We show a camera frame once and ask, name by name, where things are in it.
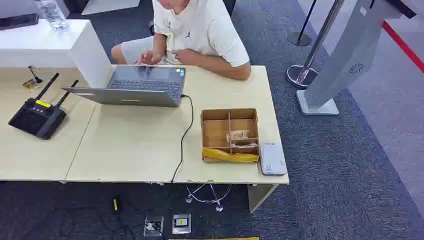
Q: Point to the clear water bottle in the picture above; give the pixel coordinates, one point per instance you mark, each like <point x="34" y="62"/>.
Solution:
<point x="53" y="13"/>

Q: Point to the small black antenna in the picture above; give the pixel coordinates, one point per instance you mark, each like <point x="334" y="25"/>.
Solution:
<point x="34" y="76"/>

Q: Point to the open floor socket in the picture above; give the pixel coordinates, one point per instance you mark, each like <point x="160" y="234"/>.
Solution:
<point x="153" y="227"/>

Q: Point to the flat black device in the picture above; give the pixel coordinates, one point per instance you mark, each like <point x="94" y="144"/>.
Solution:
<point x="18" y="20"/>

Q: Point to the black controller with antennas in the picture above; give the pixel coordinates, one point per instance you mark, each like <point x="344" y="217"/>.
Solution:
<point x="34" y="119"/>

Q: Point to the pale desk with leg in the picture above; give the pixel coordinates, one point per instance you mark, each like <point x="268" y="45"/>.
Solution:
<point x="132" y="145"/>

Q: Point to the white cabinet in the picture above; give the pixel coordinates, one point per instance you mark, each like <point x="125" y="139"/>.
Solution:
<point x="43" y="43"/>

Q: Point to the grey laptop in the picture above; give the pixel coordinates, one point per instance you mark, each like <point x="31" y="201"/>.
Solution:
<point x="145" y="84"/>

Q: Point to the small gold tag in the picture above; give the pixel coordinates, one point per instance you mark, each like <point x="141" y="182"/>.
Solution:
<point x="30" y="84"/>

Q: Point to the white floor platform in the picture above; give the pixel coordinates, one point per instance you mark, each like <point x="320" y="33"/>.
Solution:
<point x="109" y="6"/>

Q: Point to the grey kiosk stand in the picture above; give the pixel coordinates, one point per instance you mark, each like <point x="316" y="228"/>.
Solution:
<point x="351" y="49"/>

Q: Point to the white card reader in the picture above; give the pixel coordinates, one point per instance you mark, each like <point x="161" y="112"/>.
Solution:
<point x="272" y="159"/>

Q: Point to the black stanchion post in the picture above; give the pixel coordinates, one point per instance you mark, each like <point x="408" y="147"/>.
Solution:
<point x="299" y="38"/>

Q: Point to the person's right hand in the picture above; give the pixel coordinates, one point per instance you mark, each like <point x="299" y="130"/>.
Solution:
<point x="149" y="58"/>

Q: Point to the yellow pouch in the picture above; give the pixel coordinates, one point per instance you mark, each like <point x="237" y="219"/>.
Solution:
<point x="228" y="155"/>

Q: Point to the chrome chair base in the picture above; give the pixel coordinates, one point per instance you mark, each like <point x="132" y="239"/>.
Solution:
<point x="207" y="200"/>

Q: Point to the floor socket with yellow label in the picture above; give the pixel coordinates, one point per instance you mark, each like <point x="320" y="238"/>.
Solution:
<point x="181" y="223"/>

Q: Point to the printed card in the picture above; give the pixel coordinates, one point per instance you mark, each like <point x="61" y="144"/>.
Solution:
<point x="236" y="135"/>
<point x="246" y="145"/>

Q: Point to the chrome stanchion post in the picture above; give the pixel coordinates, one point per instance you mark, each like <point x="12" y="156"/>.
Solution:
<point x="318" y="43"/>

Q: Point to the person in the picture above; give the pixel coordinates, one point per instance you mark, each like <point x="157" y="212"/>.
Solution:
<point x="198" y="26"/>

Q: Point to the black plug with yellow label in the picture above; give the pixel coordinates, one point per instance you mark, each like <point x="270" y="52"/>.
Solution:
<point x="115" y="204"/>

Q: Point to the wooden compartment box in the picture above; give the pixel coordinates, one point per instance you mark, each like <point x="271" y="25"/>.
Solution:
<point x="215" y="132"/>

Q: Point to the person's left hand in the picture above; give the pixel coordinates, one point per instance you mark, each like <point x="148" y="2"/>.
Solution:
<point x="187" y="57"/>

